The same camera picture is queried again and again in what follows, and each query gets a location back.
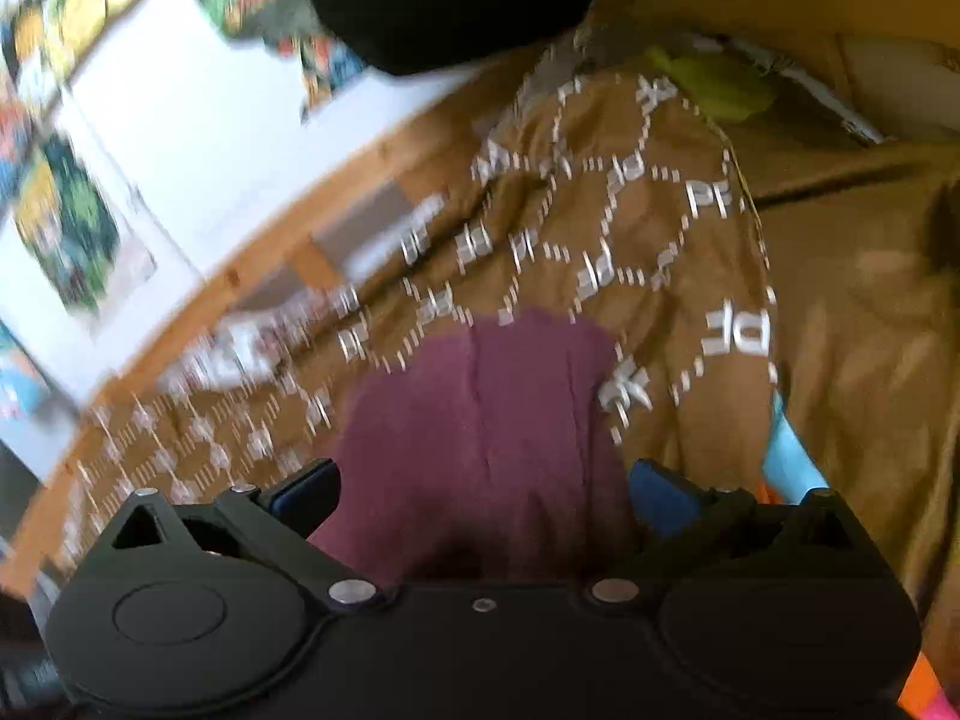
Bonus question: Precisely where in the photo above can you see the maroon long-sleeve top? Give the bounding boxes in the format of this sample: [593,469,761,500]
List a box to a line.
[309,310,635,585]

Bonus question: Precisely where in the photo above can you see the orange and blue blanket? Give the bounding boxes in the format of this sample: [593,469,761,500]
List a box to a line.
[761,390,958,720]

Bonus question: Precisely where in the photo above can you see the brown PF patterned duvet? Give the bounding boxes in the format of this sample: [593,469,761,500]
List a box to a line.
[58,0,960,676]

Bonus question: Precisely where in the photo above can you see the yellow-green cloth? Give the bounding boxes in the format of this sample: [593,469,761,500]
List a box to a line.
[644,46,776,124]

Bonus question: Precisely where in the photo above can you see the wooden bed frame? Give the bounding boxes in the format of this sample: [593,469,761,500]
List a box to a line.
[0,0,960,602]

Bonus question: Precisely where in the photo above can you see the small peeling wall poster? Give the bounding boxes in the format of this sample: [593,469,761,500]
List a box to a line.
[0,323,52,421]

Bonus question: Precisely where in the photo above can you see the anime boy wall poster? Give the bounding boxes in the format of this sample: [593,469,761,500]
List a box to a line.
[13,132,156,333]

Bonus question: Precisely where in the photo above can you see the landscape cartoon wall poster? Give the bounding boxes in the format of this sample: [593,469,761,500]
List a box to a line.
[197,0,366,121]

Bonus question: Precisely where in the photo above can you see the red-haired character wall poster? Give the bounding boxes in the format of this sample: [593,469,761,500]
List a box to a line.
[2,0,137,117]

